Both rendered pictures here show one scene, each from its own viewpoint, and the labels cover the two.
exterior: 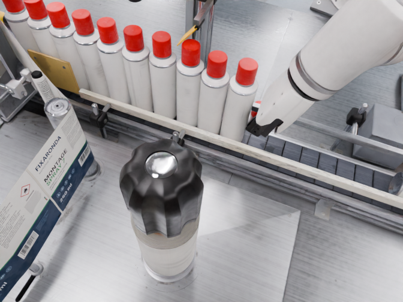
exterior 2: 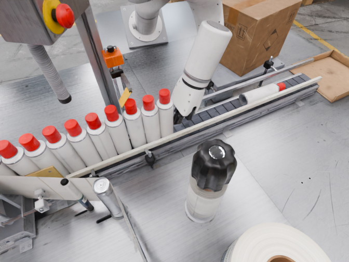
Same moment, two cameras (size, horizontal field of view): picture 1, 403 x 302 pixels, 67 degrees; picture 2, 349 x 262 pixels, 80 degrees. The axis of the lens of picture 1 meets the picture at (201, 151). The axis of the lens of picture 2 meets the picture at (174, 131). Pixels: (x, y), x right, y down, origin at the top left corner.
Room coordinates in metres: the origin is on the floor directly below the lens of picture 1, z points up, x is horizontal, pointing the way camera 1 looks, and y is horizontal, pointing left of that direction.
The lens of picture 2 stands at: (0.04, 0.22, 1.49)
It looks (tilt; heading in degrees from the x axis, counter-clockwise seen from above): 52 degrees down; 318
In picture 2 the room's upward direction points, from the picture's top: straight up
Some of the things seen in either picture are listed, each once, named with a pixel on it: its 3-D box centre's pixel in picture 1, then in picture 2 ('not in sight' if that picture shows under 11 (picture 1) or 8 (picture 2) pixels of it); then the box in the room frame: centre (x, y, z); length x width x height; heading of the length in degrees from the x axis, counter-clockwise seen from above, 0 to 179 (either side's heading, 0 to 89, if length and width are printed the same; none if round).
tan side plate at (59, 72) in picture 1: (54, 73); (41, 181); (0.48, 0.33, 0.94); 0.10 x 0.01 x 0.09; 74
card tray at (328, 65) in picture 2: not in sight; (332, 73); (0.16, -0.93, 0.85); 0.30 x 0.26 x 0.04; 74
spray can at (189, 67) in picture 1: (189, 88); (135, 125); (0.43, 0.04, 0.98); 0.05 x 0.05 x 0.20
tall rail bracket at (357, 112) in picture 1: (346, 137); (210, 95); (0.41, -0.30, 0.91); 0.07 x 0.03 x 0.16; 164
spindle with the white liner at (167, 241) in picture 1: (166, 223); (206, 185); (0.14, 0.03, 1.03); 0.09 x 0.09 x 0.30
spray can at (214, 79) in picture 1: (212, 99); (151, 121); (0.41, -0.01, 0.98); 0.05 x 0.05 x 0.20
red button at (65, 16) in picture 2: not in sight; (63, 16); (0.46, 0.11, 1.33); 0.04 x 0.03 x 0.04; 130
